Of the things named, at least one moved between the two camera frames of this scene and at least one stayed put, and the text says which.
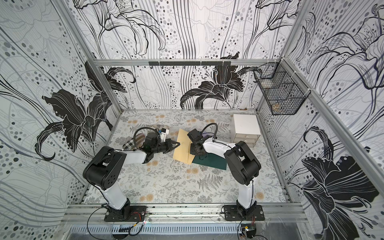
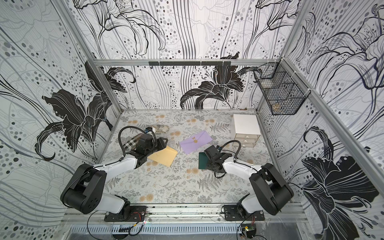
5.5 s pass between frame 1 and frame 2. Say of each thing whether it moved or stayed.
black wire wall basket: stayed
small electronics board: stayed
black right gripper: moved
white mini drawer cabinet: stayed
